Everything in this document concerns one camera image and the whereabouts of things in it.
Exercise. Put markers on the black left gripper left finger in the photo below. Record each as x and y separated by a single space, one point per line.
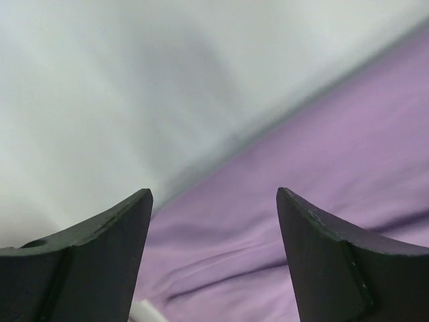
85 273

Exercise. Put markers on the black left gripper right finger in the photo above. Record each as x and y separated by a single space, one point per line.
341 272

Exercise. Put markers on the lilac t-shirt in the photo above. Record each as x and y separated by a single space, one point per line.
360 153

